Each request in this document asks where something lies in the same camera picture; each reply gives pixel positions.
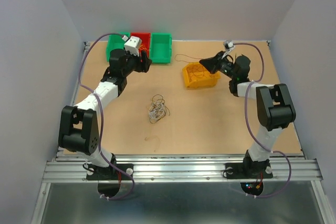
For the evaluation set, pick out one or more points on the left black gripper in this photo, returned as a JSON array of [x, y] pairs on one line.
[[143, 66]]

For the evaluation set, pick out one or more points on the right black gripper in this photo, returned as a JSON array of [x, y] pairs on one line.
[[212, 64]]

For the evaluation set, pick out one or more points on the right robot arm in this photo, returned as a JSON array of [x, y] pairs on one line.
[[275, 111]]

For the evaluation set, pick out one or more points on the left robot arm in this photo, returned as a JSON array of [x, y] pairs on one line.
[[81, 125]]

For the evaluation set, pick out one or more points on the yellow bin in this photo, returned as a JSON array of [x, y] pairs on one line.
[[196, 76]]

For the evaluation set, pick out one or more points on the red bin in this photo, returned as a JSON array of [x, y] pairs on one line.
[[146, 41]]

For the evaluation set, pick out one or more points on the left green bin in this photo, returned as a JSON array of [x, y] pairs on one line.
[[114, 42]]

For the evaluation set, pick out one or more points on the green bin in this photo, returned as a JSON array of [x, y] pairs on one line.
[[114, 42], [161, 48]]

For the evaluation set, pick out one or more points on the right green bin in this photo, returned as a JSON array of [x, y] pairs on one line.
[[161, 48]]

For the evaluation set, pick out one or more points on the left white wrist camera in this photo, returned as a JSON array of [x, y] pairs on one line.
[[132, 44]]

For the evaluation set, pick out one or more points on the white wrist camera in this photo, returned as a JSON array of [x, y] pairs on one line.
[[228, 46], [132, 44]]

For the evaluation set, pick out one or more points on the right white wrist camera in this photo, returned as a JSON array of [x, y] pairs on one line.
[[228, 46]]

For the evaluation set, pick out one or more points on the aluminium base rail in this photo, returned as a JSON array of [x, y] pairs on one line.
[[185, 169]]

